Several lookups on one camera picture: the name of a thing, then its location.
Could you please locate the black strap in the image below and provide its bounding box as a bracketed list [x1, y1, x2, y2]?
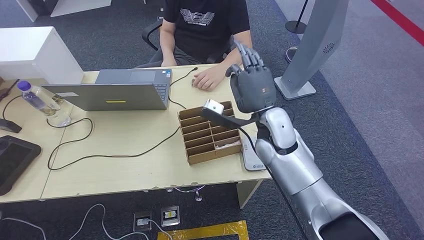
[0, 78, 21, 102]

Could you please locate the floor socket with plug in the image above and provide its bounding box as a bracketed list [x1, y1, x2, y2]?
[133, 210, 154, 232]

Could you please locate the desk leg panel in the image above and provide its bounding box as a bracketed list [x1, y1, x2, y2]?
[236, 179, 263, 210]

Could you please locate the yellow floor tape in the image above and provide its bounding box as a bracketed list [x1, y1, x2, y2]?
[157, 220, 250, 240]

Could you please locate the white shelf unit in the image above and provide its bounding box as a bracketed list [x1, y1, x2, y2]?
[16, 0, 113, 22]

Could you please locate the white cable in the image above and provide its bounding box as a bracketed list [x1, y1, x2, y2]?
[67, 202, 152, 240]
[146, 218, 174, 240]
[0, 215, 49, 240]

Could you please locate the cardboard card organiser box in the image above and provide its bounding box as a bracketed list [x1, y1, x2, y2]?
[177, 100, 243, 166]

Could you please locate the black office chair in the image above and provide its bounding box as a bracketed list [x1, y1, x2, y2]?
[141, 20, 165, 51]

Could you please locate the person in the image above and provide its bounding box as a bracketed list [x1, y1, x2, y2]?
[136, 0, 253, 92]

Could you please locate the grey card reader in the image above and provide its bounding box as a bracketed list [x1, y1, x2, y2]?
[241, 134, 268, 172]

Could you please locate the grey laptop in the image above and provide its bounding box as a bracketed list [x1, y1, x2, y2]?
[41, 68, 173, 112]

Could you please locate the black stanchion post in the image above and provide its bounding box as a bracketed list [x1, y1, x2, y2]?
[285, 0, 310, 34]

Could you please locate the black desk device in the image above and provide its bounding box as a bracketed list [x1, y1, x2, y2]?
[0, 118, 23, 134]

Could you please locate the person's left hand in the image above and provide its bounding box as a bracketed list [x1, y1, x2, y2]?
[193, 65, 230, 92]

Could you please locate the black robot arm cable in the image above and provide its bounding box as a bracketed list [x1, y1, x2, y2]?
[238, 127, 311, 240]

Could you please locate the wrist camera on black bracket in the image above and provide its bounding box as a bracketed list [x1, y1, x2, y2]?
[200, 98, 263, 131]

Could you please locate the black tablet controller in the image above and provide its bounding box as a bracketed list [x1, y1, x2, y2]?
[0, 135, 42, 197]

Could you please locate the white cabinet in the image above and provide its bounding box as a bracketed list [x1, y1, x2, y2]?
[0, 26, 85, 85]

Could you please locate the plastic bottle purple cap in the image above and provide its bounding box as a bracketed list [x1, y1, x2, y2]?
[16, 80, 72, 128]

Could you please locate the black laptop power cable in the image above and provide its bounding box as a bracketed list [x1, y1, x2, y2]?
[46, 66, 199, 171]

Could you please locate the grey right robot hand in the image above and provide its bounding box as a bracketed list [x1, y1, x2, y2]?
[225, 41, 278, 115]

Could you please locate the grey kiosk stand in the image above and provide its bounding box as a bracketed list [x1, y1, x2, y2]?
[273, 0, 350, 101]

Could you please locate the thin black cable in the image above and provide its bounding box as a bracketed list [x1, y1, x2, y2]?
[1, 95, 24, 120]

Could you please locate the thin pale wire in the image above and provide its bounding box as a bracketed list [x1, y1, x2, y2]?
[165, 185, 206, 202]

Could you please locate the grey ring base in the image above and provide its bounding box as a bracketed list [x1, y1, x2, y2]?
[285, 46, 300, 64]

